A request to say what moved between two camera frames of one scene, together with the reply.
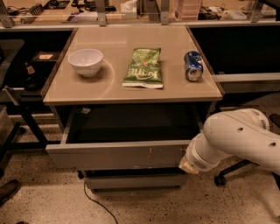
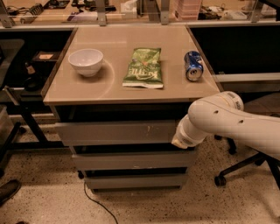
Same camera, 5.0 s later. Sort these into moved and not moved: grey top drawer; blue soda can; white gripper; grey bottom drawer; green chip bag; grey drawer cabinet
Moved: grey top drawer; white gripper
Not moved: blue soda can; green chip bag; grey drawer cabinet; grey bottom drawer
